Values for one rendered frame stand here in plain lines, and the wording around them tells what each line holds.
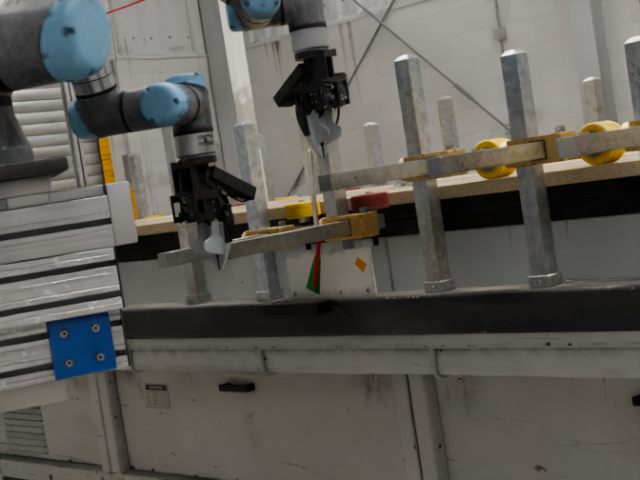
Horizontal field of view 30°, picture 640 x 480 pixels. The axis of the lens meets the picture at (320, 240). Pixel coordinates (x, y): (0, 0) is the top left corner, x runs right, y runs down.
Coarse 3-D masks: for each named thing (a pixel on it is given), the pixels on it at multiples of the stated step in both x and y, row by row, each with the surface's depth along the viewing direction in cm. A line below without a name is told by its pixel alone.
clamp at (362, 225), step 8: (336, 216) 248; (344, 216) 247; (352, 216) 245; (360, 216) 243; (368, 216) 245; (376, 216) 247; (320, 224) 252; (352, 224) 245; (360, 224) 244; (368, 224) 245; (376, 224) 246; (352, 232) 245; (360, 232) 244; (368, 232) 244; (376, 232) 246; (328, 240) 251; (336, 240) 249
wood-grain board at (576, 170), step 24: (552, 168) 256; (576, 168) 226; (600, 168) 221; (624, 168) 218; (360, 192) 310; (408, 192) 256; (456, 192) 246; (480, 192) 242; (168, 216) 416; (240, 216) 295
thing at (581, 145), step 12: (600, 132) 177; (612, 132) 179; (624, 132) 181; (636, 132) 184; (564, 144) 173; (576, 144) 172; (588, 144) 174; (600, 144) 176; (612, 144) 179; (624, 144) 181; (636, 144) 183; (564, 156) 173
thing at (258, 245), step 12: (312, 228) 238; (324, 228) 241; (336, 228) 243; (348, 228) 245; (240, 240) 228; (252, 240) 227; (264, 240) 229; (276, 240) 231; (288, 240) 234; (300, 240) 236; (312, 240) 238; (240, 252) 225; (252, 252) 227
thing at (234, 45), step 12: (228, 36) 409; (240, 36) 410; (228, 48) 410; (240, 48) 410; (228, 60) 411; (240, 60) 409; (240, 72) 409; (240, 84) 409; (240, 96) 409; (240, 108) 410; (252, 108) 412; (240, 120) 411; (252, 120) 411; (264, 180) 413
